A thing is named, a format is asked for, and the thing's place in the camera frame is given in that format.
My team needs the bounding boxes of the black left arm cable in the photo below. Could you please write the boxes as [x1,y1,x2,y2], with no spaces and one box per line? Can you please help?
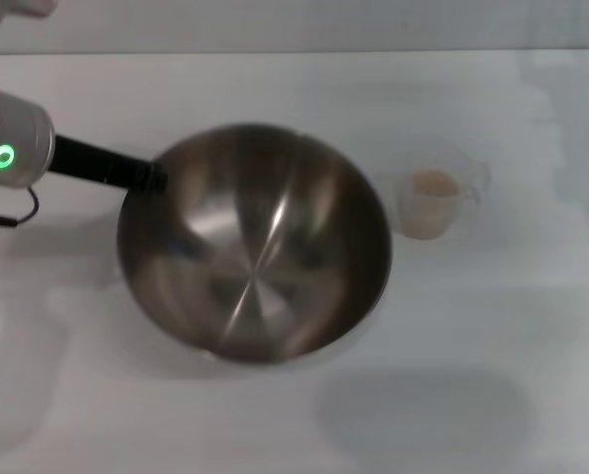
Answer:
[0,187,42,229]

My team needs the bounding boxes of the white rice grains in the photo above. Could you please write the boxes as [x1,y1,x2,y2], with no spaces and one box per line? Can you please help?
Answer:
[411,169,462,239]

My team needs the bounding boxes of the stainless steel mixing bowl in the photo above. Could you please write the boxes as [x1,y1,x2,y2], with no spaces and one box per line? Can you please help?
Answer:
[116,121,393,364]

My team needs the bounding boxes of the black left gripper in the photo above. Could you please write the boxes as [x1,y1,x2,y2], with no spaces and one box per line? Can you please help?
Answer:
[49,133,171,195]

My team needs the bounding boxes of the clear plastic measuring cup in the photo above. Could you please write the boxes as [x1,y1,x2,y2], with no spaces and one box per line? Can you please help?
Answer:
[397,152,492,242]

